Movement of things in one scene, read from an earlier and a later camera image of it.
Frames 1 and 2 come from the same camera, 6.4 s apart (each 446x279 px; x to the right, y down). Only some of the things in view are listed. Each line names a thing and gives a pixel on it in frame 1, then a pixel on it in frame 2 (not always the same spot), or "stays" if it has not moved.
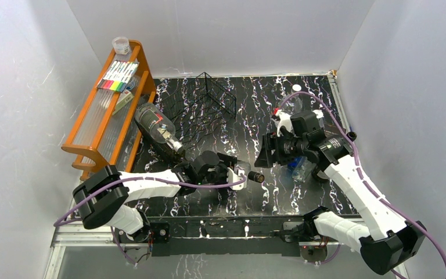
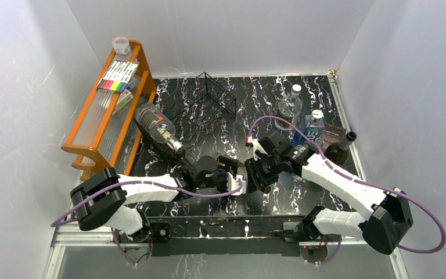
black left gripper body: (219, 176) stays
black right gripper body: (287, 148) -> (266, 170)
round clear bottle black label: (155, 124) stays
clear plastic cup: (121, 45) stays
